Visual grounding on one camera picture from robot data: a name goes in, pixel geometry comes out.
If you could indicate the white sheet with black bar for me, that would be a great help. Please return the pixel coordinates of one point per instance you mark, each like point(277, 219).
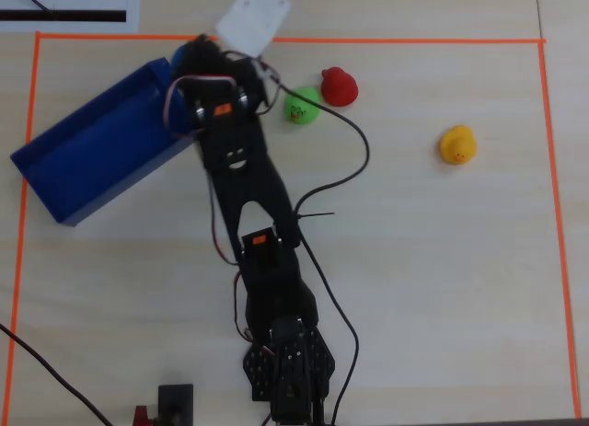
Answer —
point(92, 0)

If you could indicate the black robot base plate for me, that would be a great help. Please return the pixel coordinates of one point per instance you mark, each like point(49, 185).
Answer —
point(257, 366)

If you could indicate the white paper card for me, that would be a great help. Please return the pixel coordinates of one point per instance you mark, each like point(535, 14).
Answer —
point(253, 19)

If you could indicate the small black box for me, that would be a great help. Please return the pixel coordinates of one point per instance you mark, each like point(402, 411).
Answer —
point(175, 403)

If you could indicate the blue plastic box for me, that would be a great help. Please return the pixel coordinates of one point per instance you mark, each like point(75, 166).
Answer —
point(101, 145)

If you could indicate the orange tape strip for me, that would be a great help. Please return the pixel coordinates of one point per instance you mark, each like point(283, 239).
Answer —
point(20, 242)
point(391, 40)
point(559, 223)

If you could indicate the yellow rubber duck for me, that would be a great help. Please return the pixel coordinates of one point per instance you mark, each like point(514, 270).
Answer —
point(458, 144)

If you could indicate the red rubber duck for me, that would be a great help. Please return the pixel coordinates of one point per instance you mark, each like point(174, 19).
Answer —
point(339, 86)

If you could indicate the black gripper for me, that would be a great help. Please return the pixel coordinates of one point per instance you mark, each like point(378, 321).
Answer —
point(199, 53)

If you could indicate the green rubber duck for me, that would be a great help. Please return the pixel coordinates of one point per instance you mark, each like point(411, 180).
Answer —
point(302, 105)

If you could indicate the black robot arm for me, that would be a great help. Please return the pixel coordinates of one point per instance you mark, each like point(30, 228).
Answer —
point(255, 182)

